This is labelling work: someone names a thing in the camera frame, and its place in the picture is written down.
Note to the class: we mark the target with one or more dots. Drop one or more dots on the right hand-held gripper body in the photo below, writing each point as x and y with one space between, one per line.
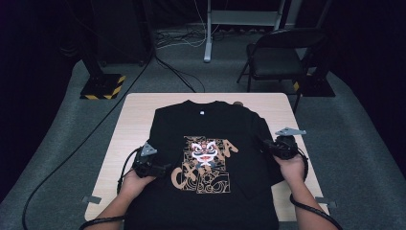
285 147

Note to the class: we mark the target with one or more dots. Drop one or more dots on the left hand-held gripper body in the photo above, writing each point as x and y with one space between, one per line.
146 166

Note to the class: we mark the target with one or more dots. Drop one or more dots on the black printed T-shirt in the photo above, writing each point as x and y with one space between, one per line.
207 127

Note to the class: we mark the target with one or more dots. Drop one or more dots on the person's left hand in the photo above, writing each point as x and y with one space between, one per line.
135 185

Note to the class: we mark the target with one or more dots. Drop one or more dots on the person's right hand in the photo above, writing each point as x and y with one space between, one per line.
292 171

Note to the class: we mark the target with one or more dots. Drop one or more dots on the grey table grommet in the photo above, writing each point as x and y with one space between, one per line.
238 103

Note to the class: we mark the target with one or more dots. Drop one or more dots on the grey tape piece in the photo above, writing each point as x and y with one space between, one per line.
325 202
91 199

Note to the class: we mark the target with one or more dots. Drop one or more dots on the black stand with striped base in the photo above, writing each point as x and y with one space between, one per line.
319 87
102 86

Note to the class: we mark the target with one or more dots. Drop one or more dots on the black folding chair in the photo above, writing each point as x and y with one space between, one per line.
277 62

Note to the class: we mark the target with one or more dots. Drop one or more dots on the black equipment cabinet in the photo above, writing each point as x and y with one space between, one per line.
121 32

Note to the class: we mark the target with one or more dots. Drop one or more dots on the white metal desk frame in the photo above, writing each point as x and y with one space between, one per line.
208 38

